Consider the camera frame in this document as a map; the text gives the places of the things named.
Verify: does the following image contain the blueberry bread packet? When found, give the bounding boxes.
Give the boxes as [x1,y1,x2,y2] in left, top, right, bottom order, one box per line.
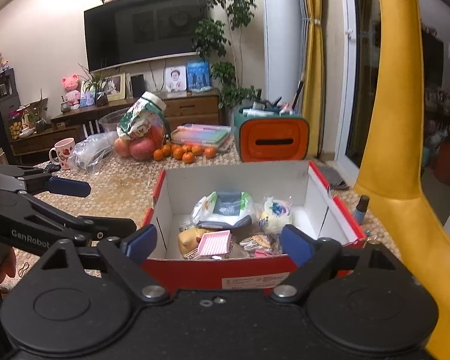
[258,196,293,234]

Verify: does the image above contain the yellow hamster plush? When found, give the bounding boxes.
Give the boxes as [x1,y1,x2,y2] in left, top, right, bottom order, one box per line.
[177,228,210,259]

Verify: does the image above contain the pink small tray box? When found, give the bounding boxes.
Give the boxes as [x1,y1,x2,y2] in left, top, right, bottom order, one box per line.
[197,230,232,258]

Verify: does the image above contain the tissue pack green blue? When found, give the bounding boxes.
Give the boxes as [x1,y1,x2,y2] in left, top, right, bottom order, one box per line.
[191,191,257,231]

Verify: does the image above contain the cartoon monster face toy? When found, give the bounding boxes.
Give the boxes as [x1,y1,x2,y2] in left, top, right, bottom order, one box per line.
[239,233,282,258]

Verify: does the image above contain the pink strawberry mug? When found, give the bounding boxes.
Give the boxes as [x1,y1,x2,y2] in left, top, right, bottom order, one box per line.
[49,137,75,171]

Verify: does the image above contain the clear plastic bag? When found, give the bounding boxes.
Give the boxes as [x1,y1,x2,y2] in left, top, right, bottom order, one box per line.
[68,132,118,175]

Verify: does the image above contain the small brown bottle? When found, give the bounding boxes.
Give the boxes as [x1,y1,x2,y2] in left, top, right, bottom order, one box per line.
[353,195,370,224]

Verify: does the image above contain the red apple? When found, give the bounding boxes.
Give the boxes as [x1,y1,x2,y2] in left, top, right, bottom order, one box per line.
[113,138,131,158]
[129,137,155,161]

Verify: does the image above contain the red cardboard box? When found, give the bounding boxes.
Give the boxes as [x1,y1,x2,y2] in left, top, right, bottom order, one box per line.
[141,161,365,291]

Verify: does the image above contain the pink pig plush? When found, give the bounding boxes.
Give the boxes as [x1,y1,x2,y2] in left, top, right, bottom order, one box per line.
[61,74,81,110]

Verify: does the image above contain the mandarin orange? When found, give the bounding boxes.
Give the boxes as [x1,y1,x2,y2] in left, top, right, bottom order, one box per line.
[153,149,164,162]
[182,151,196,164]
[204,147,216,158]

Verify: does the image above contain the clear fruit container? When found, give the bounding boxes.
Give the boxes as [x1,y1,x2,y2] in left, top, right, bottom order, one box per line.
[98,107,171,162]

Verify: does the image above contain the yellow giraffe chair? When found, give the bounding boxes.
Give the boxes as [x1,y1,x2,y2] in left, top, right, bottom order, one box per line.
[355,0,450,359]

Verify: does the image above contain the green orange tissue box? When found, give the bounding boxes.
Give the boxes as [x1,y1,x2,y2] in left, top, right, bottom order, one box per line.
[233,107,310,163]

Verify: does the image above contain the floral cloth bag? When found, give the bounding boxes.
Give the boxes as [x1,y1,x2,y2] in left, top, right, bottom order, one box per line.
[117,91,171,141]

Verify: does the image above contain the stack of colourful folders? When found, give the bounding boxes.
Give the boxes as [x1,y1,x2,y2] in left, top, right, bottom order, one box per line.
[170,124,233,152]

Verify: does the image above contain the black speaker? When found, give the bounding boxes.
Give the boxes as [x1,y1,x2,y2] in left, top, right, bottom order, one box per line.
[130,74,146,98]

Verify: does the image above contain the yellow curtain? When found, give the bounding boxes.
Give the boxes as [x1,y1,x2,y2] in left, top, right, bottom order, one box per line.
[302,0,324,157]

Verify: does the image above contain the wooden tv cabinet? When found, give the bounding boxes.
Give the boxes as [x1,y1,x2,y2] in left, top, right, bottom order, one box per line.
[11,88,224,159]

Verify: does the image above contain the blue picture card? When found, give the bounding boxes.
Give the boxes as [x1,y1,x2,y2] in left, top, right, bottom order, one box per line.
[186,59,212,93]

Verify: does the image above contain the green potted tree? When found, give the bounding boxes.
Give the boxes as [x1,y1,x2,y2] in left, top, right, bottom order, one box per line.
[192,0,257,110]

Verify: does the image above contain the white air conditioner column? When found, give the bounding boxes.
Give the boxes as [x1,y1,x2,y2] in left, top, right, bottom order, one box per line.
[263,0,302,105]

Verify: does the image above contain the wooden photo frame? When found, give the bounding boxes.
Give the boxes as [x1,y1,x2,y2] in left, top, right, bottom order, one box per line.
[105,73,126,102]

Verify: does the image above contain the child photo frame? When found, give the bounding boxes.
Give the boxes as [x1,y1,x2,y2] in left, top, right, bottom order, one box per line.
[165,65,187,93]

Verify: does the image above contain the wall television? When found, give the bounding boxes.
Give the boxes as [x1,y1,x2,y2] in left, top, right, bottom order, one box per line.
[83,0,208,71]

